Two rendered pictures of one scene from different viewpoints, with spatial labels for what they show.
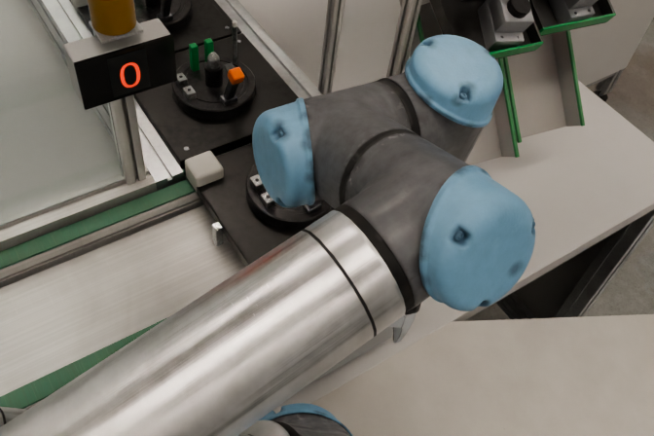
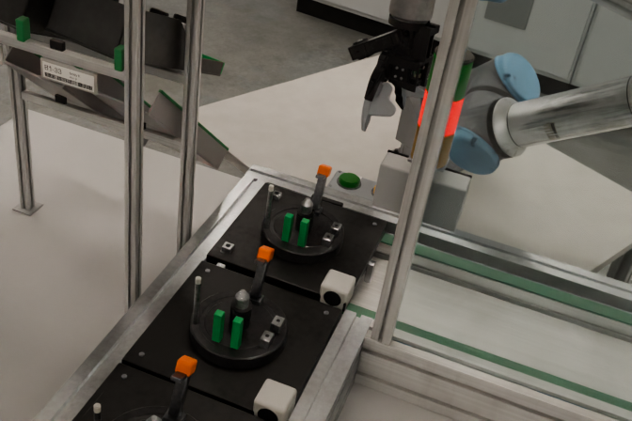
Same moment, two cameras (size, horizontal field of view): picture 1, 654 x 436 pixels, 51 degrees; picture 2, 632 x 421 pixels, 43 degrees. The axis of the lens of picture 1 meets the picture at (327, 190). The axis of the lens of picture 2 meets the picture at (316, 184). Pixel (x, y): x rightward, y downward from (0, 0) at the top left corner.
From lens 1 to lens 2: 1.60 m
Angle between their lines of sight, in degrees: 84
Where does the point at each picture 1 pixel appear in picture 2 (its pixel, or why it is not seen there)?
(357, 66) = (20, 327)
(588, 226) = not seen: hidden behind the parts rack
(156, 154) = (344, 340)
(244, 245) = (371, 241)
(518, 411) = (310, 157)
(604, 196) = (90, 146)
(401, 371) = not seen: hidden behind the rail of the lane
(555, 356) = (260, 149)
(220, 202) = (353, 268)
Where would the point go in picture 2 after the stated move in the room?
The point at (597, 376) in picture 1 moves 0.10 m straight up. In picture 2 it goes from (257, 134) to (260, 96)
